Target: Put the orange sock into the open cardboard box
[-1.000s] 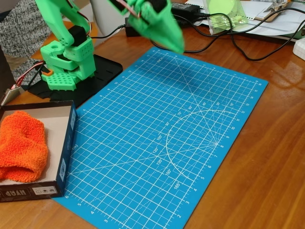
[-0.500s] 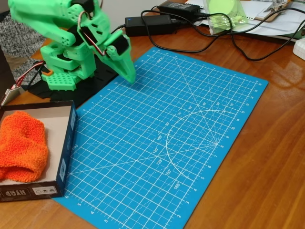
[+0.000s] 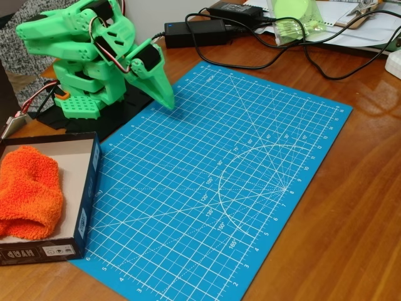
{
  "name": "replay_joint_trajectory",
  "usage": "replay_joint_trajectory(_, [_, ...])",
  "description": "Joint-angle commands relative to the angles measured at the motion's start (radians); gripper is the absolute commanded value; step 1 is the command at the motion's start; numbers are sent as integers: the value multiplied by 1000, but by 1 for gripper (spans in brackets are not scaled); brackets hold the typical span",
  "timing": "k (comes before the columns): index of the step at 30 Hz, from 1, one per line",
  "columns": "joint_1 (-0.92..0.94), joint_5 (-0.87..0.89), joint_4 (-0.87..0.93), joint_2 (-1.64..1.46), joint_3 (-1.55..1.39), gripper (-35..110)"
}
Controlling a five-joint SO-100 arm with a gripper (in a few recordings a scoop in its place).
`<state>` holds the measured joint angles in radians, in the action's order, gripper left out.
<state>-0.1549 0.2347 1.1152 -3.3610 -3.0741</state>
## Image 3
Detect black cardboard box white inside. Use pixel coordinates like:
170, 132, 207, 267
0, 131, 102, 267

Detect large black power adapter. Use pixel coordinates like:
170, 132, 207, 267
164, 19, 232, 50

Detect green plastic piece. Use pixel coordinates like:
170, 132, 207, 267
374, 37, 401, 53

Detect small silver circuit board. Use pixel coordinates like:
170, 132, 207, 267
0, 113, 32, 139

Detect long black power cable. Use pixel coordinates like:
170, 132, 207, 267
225, 24, 401, 81
184, 9, 401, 70

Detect blue cutting mat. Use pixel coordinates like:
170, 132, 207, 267
68, 60, 354, 301

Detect brown clipboard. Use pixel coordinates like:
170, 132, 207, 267
333, 0, 382, 29

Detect orange fuzzy sock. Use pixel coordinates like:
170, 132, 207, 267
0, 145, 64, 241

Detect slim black power adapter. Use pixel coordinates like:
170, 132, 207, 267
207, 1, 264, 21

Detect white red black servo cable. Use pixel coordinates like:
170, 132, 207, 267
89, 15, 132, 75

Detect white plastic box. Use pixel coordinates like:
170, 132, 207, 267
384, 50, 401, 81

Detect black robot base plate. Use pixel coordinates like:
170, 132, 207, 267
36, 84, 156, 142

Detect clear bag with green parts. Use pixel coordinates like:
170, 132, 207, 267
266, 0, 327, 47

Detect silver binder clip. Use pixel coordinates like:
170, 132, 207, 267
346, 1, 377, 16

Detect grey speckled fabric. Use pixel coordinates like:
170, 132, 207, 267
0, 0, 63, 110

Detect dark brown furniture panel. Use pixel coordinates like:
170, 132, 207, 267
0, 59, 21, 126

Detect white paper stack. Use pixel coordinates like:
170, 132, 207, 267
242, 0, 401, 56

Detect red and black wires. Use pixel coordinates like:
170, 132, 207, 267
20, 80, 63, 115

